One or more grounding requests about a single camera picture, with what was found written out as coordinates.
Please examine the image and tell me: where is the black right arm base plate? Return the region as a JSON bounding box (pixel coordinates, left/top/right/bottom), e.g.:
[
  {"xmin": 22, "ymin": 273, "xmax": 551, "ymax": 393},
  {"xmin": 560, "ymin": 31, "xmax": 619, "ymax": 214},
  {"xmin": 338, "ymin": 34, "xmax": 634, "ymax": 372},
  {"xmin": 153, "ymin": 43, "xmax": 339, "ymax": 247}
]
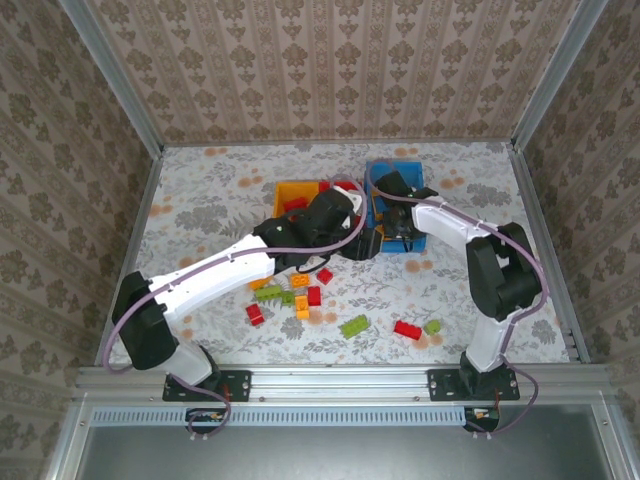
[{"xmin": 427, "ymin": 368, "xmax": 521, "ymax": 403}]

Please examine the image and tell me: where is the aluminium mounting rail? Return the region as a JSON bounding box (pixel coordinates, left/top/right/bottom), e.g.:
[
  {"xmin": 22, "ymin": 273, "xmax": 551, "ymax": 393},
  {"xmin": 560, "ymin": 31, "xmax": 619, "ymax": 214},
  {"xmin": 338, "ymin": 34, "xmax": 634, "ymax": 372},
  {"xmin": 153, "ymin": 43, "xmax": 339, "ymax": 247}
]
[{"xmin": 74, "ymin": 364, "xmax": 614, "ymax": 401}]

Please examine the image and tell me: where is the aluminium table side rail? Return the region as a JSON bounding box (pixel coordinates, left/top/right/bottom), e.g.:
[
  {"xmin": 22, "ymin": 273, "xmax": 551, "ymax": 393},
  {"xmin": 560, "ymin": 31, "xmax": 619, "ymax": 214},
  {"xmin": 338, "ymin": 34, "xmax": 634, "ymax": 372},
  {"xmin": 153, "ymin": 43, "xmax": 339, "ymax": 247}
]
[
  {"xmin": 93, "ymin": 149, "xmax": 166, "ymax": 367},
  {"xmin": 507, "ymin": 143, "xmax": 592, "ymax": 365}
]

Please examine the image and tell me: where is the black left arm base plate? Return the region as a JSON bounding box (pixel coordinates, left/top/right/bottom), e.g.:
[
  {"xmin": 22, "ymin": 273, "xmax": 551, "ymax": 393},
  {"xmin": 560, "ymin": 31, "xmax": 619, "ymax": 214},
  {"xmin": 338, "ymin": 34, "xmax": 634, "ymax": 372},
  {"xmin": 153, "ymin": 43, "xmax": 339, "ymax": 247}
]
[{"xmin": 162, "ymin": 369, "xmax": 253, "ymax": 403}]

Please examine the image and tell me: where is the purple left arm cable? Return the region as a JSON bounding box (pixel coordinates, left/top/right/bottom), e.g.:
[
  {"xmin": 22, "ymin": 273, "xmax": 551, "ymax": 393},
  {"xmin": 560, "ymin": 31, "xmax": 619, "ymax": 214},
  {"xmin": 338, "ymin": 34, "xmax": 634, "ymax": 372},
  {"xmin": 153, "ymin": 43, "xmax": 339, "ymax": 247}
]
[{"xmin": 102, "ymin": 177, "xmax": 369, "ymax": 441}]

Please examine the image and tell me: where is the yellow plastic bin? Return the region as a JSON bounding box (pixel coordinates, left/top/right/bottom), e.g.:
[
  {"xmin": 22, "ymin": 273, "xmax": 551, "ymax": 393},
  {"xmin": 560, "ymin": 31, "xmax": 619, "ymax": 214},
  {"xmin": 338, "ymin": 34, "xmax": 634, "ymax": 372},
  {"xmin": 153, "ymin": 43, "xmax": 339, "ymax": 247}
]
[{"xmin": 272, "ymin": 180, "xmax": 321, "ymax": 221}]

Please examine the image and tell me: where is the blue plastic bin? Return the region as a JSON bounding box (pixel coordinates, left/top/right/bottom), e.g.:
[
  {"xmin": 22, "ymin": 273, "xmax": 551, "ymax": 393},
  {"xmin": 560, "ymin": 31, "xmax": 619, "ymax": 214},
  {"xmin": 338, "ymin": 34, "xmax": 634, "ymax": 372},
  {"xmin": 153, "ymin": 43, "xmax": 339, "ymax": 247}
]
[{"xmin": 363, "ymin": 158, "xmax": 429, "ymax": 255}]

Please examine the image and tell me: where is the aluminium frame post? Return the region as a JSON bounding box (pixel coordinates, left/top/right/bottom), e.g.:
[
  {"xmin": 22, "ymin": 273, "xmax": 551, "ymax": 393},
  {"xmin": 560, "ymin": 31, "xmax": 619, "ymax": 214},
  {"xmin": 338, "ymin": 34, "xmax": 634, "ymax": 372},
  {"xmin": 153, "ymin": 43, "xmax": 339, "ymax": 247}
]
[
  {"xmin": 58, "ymin": 0, "xmax": 165, "ymax": 157},
  {"xmin": 512, "ymin": 0, "xmax": 610, "ymax": 151}
]

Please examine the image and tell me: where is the small connector board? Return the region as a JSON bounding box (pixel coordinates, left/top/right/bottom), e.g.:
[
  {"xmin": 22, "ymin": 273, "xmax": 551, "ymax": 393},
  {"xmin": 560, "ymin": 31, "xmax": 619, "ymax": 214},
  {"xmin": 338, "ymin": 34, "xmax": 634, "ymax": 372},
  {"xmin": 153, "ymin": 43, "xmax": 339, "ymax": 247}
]
[
  {"xmin": 187, "ymin": 408, "xmax": 229, "ymax": 434},
  {"xmin": 463, "ymin": 407, "xmax": 503, "ymax": 434}
]

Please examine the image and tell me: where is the grey metal panel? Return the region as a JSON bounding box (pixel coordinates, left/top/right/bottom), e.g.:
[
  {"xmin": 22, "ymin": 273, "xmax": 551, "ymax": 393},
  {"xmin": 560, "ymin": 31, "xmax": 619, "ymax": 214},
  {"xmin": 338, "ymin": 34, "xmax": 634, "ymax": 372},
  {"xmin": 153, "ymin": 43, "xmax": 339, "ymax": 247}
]
[{"xmin": 47, "ymin": 399, "xmax": 631, "ymax": 480}]

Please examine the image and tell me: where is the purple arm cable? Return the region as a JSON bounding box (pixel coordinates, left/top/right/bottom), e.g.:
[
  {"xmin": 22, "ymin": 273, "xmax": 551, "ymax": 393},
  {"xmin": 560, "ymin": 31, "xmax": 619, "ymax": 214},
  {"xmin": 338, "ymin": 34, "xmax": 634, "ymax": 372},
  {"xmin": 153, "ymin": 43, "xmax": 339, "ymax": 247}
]
[
  {"xmin": 102, "ymin": 177, "xmax": 369, "ymax": 441},
  {"xmin": 364, "ymin": 159, "xmax": 549, "ymax": 441}
]

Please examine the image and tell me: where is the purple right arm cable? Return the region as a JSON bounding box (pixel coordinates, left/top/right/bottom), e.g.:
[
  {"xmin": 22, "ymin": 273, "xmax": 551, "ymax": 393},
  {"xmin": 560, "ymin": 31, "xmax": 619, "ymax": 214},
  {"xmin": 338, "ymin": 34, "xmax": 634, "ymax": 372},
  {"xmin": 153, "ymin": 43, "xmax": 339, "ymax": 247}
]
[{"xmin": 364, "ymin": 159, "xmax": 549, "ymax": 441}]

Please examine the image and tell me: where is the red plastic bin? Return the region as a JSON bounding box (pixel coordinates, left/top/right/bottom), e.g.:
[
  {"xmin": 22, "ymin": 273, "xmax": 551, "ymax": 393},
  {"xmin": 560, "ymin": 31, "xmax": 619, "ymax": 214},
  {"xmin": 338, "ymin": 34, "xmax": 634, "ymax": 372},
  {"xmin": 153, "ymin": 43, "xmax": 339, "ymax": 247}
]
[{"xmin": 318, "ymin": 179, "xmax": 369, "ymax": 221}]

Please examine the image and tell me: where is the grey slotted cable duct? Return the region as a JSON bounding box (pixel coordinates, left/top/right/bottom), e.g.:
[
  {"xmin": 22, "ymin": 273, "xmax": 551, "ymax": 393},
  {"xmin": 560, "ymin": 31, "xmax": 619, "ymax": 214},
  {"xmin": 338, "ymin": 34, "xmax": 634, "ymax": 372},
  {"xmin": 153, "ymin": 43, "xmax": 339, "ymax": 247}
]
[{"xmin": 89, "ymin": 405, "xmax": 469, "ymax": 427}]

